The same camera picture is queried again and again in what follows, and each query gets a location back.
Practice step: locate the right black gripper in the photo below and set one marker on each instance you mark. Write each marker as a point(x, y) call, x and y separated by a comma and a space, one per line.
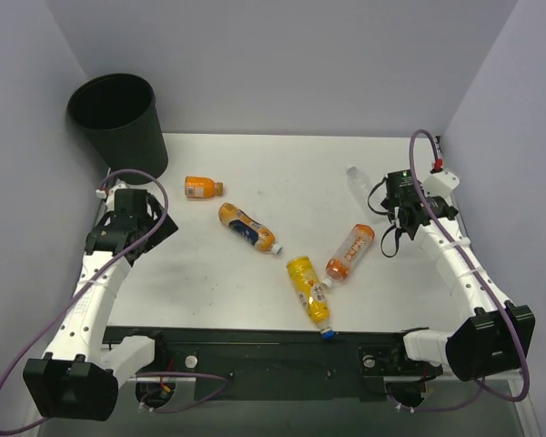
point(405, 220)

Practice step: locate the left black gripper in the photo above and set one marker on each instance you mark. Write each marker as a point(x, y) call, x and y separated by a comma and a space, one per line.
point(154, 232)

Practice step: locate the small orange juice bottle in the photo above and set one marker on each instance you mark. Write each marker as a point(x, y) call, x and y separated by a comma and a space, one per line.
point(201, 187)

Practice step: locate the orange label clear bottle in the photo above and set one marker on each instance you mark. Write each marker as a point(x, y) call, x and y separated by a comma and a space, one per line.
point(351, 250)

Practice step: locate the yellow bottle with blue cap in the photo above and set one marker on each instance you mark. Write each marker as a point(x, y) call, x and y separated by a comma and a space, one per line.
point(310, 294)

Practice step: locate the orange and blue bottle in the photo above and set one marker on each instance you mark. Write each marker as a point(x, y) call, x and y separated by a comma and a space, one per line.
point(257, 235)

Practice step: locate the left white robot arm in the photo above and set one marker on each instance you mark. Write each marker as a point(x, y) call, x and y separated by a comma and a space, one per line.
point(76, 378)

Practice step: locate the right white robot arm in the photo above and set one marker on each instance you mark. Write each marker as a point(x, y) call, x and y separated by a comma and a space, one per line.
point(495, 333)

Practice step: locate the black plastic trash bin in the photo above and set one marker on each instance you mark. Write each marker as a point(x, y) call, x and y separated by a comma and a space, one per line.
point(117, 115)

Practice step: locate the clear empty water bottle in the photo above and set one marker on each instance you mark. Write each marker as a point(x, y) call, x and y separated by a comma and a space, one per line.
point(360, 186)

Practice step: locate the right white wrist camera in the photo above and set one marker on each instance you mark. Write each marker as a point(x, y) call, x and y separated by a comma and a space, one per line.
point(441, 182)

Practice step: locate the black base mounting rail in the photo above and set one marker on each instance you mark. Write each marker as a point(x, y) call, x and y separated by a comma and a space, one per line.
point(284, 365)

